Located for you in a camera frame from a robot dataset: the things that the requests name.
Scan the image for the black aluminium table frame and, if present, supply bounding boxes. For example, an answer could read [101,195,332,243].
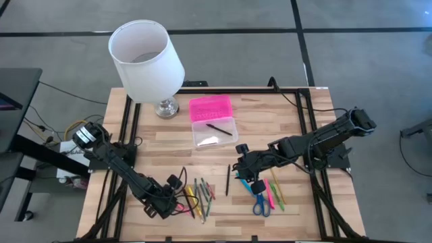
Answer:
[76,87,369,243]

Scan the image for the blue handled scissors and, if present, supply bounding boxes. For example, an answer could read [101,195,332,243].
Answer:
[252,194,271,217]

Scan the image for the slim black pen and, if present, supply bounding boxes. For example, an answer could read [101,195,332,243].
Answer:
[183,188,196,219]

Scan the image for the grey capped pen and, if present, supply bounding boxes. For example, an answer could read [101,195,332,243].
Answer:
[197,188,206,223]

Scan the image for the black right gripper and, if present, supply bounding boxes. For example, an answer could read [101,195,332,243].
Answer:
[233,144,273,196]

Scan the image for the black diagonal stand beam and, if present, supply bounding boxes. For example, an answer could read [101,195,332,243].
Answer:
[9,134,91,179]

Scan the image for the grey chair base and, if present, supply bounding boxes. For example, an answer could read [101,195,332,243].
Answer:
[400,117,432,139]

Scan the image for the pink pen with blue tip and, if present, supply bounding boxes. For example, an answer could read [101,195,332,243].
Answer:
[175,203,192,216]

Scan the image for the clear box with pink lid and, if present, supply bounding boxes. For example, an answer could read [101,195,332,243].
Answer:
[188,94,239,151]

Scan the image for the pink highlighter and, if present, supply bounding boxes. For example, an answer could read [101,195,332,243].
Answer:
[263,178,275,211]

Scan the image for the dark monitor screen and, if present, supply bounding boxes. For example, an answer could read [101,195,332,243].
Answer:
[0,92,24,111]

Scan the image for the light blue pen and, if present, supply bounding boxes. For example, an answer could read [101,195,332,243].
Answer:
[240,178,256,196]

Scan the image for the thin yellow pencil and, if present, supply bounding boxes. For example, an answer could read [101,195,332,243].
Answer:
[269,167,287,205]

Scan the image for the white cardboard box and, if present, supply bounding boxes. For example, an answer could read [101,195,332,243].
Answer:
[56,140,99,180]

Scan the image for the black power strip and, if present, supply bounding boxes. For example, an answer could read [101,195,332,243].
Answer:
[182,80,209,88]

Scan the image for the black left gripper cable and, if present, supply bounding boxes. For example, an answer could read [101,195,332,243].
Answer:
[181,166,200,219]

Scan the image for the translucent green pen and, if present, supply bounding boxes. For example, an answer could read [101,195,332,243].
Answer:
[269,183,285,212]

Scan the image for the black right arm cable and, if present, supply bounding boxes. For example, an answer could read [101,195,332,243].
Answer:
[267,76,350,112]

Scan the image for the dark brown pen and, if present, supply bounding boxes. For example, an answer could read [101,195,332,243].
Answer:
[205,124,234,136]

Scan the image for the matte black pen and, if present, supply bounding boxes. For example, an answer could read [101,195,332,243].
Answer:
[225,164,232,197]

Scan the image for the yellow cable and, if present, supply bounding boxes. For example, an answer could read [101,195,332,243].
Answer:
[63,119,88,141]

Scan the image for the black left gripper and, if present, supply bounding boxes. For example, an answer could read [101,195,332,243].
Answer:
[144,174,186,219]

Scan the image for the white shade silver table lamp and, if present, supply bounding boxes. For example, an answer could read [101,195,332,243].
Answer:
[107,19,186,119]

